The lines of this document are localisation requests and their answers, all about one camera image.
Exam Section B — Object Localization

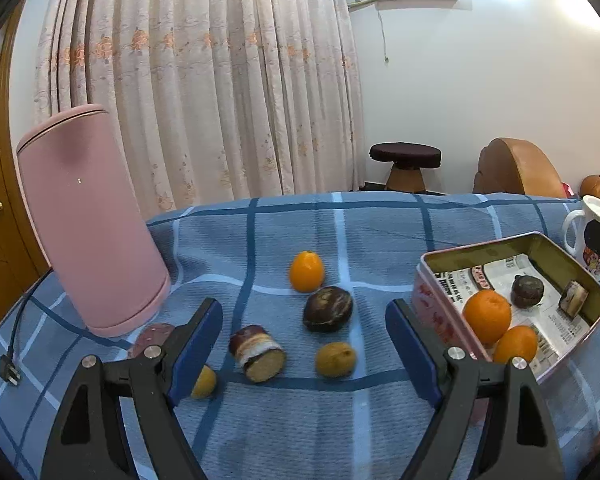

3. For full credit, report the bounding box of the orange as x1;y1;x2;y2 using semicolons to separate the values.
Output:
463;290;512;347
492;325;538;364

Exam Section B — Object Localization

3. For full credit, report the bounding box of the large dark brown fruit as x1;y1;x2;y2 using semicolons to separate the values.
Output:
302;286;353;333

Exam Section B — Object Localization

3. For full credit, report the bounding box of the small oval orange kumquat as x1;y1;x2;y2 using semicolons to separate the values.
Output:
288;250;325;294

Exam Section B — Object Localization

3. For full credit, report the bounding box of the round purple fruit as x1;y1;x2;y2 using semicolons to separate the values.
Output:
128;323;174;359

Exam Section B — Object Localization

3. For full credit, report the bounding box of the black power cable plug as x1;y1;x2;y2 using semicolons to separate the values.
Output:
0;268;53;387

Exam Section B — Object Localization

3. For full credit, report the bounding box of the small yellow-brown fruit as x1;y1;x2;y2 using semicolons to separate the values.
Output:
315;341;358;378

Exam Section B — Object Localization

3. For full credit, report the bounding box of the pink metal tin box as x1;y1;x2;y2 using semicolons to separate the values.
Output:
412;232;600;382

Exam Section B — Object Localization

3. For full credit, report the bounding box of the white printed mug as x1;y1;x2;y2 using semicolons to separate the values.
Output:
562;195;600;280

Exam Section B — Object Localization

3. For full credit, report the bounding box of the small dark fruit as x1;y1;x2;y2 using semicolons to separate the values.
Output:
510;275;544;309

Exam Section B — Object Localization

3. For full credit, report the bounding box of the pink cylindrical appliance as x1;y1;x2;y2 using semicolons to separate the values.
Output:
17;104;171;337

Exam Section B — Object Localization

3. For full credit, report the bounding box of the blue plaid tablecloth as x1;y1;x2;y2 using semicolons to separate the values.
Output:
0;192;600;479

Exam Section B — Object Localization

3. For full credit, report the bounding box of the air conditioner power cord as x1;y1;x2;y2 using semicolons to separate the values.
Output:
377;1;391;65

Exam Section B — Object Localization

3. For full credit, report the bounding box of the brown leather armchair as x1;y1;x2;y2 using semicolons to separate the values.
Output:
472;138;567;198

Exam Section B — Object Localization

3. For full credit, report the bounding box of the wooden door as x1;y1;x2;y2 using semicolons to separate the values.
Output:
0;2;48;322

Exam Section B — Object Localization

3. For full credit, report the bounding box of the floral pink curtain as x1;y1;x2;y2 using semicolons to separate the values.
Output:
33;0;365;218

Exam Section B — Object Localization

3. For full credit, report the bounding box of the orange fruit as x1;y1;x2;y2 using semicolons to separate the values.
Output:
190;364;218;399

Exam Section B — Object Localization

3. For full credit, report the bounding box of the dark round stool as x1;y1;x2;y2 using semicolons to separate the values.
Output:
370;142;442;193

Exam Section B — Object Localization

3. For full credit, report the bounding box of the cut sweet potato piece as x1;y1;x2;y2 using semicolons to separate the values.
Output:
228;325;286;384

